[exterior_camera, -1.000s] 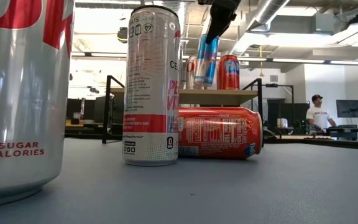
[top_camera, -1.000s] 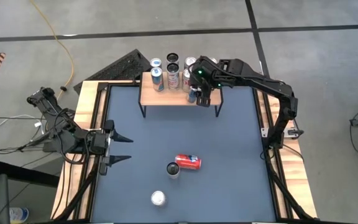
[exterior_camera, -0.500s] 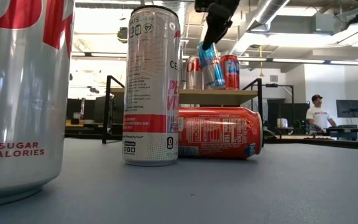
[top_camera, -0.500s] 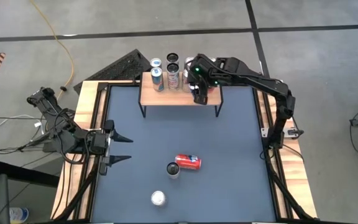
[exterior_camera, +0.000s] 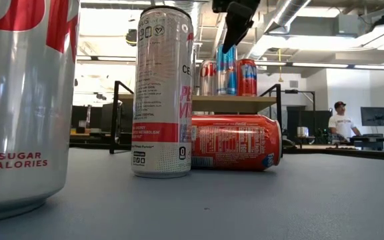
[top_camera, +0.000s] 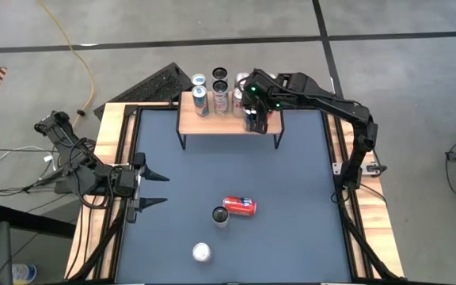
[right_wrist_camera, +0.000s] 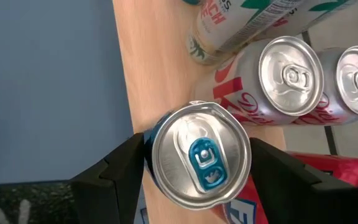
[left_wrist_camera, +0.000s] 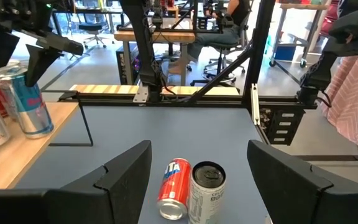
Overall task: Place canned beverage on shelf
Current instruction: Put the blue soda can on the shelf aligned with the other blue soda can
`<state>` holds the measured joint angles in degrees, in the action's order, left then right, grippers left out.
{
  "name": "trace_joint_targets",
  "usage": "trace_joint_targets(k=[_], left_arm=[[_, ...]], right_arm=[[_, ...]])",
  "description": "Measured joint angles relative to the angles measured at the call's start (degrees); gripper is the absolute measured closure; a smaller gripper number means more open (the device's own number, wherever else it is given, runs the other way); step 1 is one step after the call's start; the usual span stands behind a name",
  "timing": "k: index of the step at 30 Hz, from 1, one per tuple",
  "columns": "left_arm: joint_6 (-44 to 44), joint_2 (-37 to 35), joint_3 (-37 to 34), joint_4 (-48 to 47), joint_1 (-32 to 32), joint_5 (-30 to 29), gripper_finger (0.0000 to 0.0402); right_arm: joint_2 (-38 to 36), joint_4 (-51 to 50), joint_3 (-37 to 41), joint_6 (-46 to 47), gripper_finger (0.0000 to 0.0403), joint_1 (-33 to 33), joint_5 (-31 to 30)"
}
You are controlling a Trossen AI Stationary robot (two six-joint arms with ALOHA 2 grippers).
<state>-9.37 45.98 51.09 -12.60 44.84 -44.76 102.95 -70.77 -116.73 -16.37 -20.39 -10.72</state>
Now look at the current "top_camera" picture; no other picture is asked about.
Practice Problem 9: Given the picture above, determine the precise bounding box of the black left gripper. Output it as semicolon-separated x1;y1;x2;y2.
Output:
108;152;170;223

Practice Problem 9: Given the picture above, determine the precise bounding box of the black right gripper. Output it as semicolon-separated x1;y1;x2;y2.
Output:
240;69;285;135

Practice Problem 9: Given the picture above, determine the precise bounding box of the silver Diet Coke can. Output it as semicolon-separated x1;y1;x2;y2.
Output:
234;71;251;90
192;241;213;264
231;87;247;118

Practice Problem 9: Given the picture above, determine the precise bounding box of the black power brick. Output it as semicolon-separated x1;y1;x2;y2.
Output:
53;180;85;195

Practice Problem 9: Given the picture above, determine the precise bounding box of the grey perforated metal plate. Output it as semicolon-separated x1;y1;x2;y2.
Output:
332;161;379;176

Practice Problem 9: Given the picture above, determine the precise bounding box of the blue-grey table mat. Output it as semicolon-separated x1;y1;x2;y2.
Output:
115;107;354;284

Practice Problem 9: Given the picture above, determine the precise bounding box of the black perforated box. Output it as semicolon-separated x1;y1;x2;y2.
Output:
93;62;197;122

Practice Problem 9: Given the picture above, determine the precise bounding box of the white blue container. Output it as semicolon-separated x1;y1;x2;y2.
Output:
12;263;38;285

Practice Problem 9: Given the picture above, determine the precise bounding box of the wooden shelf black metal frame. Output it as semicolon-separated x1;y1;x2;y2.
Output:
175;85;285;150

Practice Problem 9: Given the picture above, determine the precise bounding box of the black metal table frame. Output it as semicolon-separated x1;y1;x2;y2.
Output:
67;101;407;285

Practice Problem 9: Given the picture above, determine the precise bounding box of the yellow cable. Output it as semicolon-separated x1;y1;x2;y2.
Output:
37;0;96;127

